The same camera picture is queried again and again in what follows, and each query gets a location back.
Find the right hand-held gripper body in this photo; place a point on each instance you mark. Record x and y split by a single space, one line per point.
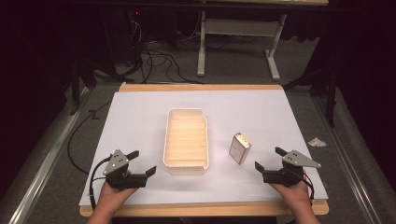
285 175

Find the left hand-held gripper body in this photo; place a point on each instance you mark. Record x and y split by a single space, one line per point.
116 165

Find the person's right hand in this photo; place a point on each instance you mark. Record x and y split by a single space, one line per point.
295 196

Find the person's left hand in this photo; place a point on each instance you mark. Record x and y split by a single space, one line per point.
113 197

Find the small white cardboard box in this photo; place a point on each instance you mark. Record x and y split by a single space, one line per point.
239 149

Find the white paper sheet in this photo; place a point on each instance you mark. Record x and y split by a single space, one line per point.
137 124

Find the crumpled white paper scrap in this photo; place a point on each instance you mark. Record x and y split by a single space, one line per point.
317 142

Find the white divided storage tray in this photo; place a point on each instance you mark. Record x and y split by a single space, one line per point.
186 141

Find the dark metal stand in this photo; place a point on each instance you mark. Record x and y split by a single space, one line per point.
323 87
79 84

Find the dark computer tower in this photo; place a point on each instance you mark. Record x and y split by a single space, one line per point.
135 34

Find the metal floor rail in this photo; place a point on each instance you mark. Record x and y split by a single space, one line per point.
345 161
40 161

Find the white metal desk frame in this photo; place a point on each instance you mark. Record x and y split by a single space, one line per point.
239 28

